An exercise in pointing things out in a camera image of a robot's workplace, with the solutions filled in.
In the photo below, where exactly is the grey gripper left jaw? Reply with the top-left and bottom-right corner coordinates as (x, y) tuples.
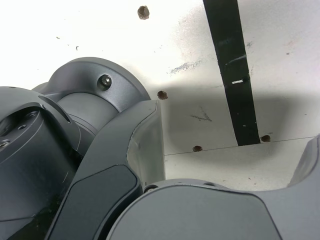
(46, 99), (166, 240)

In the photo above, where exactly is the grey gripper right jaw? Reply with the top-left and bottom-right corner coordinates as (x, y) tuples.
(106, 134), (320, 240)

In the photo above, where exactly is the black tape strip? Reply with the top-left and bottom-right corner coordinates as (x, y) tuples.
(202, 0), (262, 147)

